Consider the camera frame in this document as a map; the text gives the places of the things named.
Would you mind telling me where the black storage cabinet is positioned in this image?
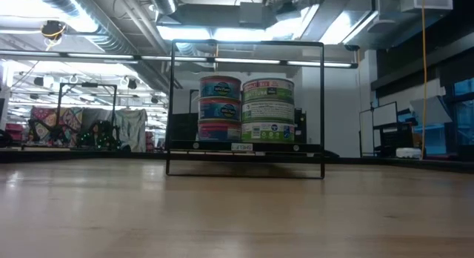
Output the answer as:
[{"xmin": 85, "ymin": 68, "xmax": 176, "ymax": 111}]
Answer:
[{"xmin": 294, "ymin": 107, "xmax": 307, "ymax": 145}]

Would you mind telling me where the gray slanted panel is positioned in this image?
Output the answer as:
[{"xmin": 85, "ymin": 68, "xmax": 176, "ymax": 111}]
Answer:
[{"xmin": 408, "ymin": 96, "xmax": 453, "ymax": 126}]

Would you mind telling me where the white panel on stand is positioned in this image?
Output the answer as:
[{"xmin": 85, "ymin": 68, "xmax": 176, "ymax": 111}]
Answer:
[{"xmin": 358, "ymin": 100, "xmax": 399, "ymax": 134}]

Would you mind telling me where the colourful patchwork quilt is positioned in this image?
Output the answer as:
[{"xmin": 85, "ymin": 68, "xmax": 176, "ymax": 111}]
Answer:
[{"xmin": 28, "ymin": 105, "xmax": 83, "ymax": 137}]

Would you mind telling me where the gray ceiling box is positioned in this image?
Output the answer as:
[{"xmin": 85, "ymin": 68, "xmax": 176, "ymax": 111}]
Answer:
[{"xmin": 238, "ymin": 1, "xmax": 268, "ymax": 29}]

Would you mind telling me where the yellow hanging cable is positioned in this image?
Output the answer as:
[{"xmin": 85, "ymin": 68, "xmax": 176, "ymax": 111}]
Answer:
[{"xmin": 420, "ymin": 0, "xmax": 428, "ymax": 159}]

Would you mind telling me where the black desk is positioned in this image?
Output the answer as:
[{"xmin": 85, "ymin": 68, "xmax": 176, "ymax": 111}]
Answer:
[{"xmin": 373, "ymin": 120, "xmax": 421, "ymax": 155}]

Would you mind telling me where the wooden shelf with black frame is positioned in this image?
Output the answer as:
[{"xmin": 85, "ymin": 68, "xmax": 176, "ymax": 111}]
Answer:
[{"xmin": 165, "ymin": 38, "xmax": 327, "ymax": 180}]

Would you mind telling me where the black device with green lights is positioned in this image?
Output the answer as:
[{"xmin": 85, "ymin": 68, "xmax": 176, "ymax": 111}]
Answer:
[{"xmin": 76, "ymin": 119, "xmax": 124, "ymax": 151}]

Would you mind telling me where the pale draped cloth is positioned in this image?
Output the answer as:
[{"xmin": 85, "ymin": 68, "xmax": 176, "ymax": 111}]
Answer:
[{"xmin": 113, "ymin": 107, "xmax": 149, "ymax": 151}]

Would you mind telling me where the blue pink salmon can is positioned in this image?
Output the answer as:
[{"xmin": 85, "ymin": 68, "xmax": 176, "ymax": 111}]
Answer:
[{"xmin": 198, "ymin": 119, "xmax": 242, "ymax": 142}]

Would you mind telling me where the silver spiral air duct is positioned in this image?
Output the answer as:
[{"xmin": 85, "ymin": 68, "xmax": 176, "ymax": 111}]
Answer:
[{"xmin": 29, "ymin": 0, "xmax": 140, "ymax": 56}]

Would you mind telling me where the black rack frame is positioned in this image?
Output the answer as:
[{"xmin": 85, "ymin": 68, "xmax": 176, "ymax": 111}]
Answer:
[{"xmin": 55, "ymin": 81, "xmax": 119, "ymax": 137}]

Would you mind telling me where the black dome ceiling device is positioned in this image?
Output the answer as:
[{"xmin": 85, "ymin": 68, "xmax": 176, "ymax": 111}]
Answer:
[{"xmin": 39, "ymin": 19, "xmax": 68, "ymax": 41}]

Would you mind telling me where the red storage bin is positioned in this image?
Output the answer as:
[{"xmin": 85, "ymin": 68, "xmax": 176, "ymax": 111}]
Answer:
[{"xmin": 4, "ymin": 122, "xmax": 30, "ymax": 142}]

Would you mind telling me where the gray hanging cloth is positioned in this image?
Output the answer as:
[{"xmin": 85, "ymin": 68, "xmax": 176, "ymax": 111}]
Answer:
[{"xmin": 80, "ymin": 107, "xmax": 116, "ymax": 137}]

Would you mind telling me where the white column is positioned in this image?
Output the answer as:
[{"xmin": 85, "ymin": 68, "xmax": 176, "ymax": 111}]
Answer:
[{"xmin": 0, "ymin": 59, "xmax": 13, "ymax": 130}]

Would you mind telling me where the white low object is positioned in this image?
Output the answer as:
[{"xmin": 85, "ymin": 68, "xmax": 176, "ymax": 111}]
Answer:
[{"xmin": 395, "ymin": 147, "xmax": 422, "ymax": 159}]

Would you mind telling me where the long linear ceiling light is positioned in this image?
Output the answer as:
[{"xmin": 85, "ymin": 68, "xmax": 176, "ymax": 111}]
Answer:
[{"xmin": 0, "ymin": 48, "xmax": 359, "ymax": 70}]

